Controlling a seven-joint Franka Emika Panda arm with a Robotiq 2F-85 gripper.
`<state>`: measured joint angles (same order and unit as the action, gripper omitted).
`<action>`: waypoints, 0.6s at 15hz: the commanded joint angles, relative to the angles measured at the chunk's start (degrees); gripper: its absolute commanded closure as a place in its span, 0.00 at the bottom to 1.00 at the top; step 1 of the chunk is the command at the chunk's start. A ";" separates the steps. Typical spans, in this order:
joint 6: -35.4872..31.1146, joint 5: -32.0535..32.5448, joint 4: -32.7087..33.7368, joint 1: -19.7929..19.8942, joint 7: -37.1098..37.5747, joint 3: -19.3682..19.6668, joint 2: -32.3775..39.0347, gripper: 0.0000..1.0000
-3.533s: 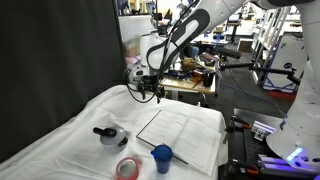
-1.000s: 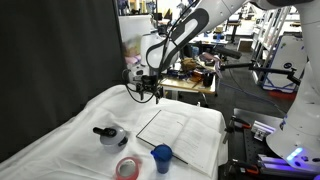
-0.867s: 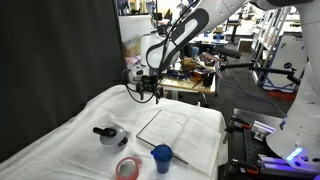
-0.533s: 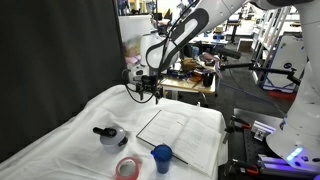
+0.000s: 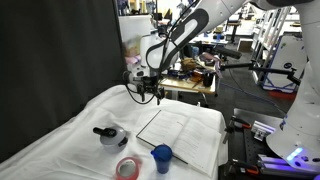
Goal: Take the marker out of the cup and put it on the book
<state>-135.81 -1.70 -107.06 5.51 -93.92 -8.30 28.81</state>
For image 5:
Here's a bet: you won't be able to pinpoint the white shelving rack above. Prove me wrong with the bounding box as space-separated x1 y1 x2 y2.
252 0 303 61

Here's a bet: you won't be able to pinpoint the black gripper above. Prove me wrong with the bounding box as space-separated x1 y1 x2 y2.
136 75 166 105

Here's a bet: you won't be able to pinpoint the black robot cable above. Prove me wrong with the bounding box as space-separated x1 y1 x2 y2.
123 0 201 105

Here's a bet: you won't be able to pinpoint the black cylinder handle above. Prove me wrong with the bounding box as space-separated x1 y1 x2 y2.
214 46 243 61

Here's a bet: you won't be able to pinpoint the black curtain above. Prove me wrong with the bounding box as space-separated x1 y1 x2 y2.
0 0 130 165

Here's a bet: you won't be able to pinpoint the white table cloth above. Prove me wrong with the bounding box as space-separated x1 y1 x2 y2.
0 82 230 180

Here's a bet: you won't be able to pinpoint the black orange bar clamp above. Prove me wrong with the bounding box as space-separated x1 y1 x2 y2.
222 115 253 145
226 157 261 176

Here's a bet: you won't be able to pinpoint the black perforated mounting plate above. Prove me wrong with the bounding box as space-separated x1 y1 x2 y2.
217 107 320 180

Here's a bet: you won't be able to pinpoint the pink foam roll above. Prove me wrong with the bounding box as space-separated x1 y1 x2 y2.
124 54 143 66

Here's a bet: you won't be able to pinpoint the blue plastic cup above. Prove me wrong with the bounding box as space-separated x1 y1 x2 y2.
150 143 174 175

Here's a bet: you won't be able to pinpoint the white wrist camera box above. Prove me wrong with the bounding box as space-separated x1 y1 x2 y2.
121 65 148 85

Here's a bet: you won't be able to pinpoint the aluminium extrusion rail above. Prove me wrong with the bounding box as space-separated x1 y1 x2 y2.
257 153 320 176
250 120 278 142

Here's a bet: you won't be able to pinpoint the brown cardboard box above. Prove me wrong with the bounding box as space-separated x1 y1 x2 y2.
236 37 255 53

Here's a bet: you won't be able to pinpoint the cluttered wooden desk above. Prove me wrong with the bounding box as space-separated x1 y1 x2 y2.
159 56 218 101

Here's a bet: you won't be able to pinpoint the whiteboard with blue frame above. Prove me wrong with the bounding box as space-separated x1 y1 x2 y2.
262 32 308 93

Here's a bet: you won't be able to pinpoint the open book white pages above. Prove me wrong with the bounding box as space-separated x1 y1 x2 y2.
135 108 223 178

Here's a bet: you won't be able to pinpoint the translucent storage bin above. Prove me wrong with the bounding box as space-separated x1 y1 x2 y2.
117 14 153 58

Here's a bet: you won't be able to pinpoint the black mug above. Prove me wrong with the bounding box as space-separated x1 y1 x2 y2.
202 71 215 88

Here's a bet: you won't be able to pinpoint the red tape roll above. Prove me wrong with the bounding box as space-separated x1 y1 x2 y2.
114 156 143 180

